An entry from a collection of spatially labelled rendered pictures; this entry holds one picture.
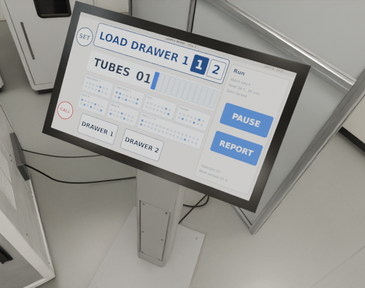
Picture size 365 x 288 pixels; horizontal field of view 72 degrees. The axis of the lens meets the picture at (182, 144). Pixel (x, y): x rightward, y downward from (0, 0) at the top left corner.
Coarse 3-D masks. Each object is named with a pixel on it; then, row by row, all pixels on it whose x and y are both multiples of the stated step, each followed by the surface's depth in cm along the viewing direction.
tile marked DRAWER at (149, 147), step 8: (128, 136) 55; (136, 136) 55; (144, 136) 55; (128, 144) 56; (136, 144) 55; (144, 144) 55; (152, 144) 55; (160, 144) 54; (136, 152) 55; (144, 152) 55; (152, 152) 55; (160, 152) 54
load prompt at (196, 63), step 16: (96, 32) 55; (112, 32) 54; (128, 32) 54; (112, 48) 55; (128, 48) 54; (144, 48) 53; (160, 48) 53; (176, 48) 52; (160, 64) 53; (176, 64) 52; (192, 64) 52; (208, 64) 51; (224, 64) 51; (208, 80) 51
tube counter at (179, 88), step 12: (144, 72) 54; (156, 72) 53; (144, 84) 54; (156, 84) 53; (168, 84) 53; (180, 84) 52; (192, 84) 52; (180, 96) 53; (192, 96) 52; (204, 96) 52; (216, 96) 51
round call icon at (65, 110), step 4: (60, 100) 58; (64, 100) 58; (60, 104) 58; (64, 104) 58; (68, 104) 58; (72, 104) 57; (60, 108) 58; (64, 108) 58; (68, 108) 58; (72, 108) 57; (56, 112) 58; (60, 112) 58; (64, 112) 58; (68, 112) 58; (72, 112) 58; (56, 116) 58; (60, 116) 58; (64, 116) 58; (68, 116) 58; (72, 116) 58; (68, 120) 58
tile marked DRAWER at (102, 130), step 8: (80, 120) 57; (88, 120) 57; (96, 120) 57; (104, 120) 56; (80, 128) 57; (88, 128) 57; (96, 128) 57; (104, 128) 56; (112, 128) 56; (88, 136) 57; (96, 136) 57; (104, 136) 56; (112, 136) 56; (112, 144) 56
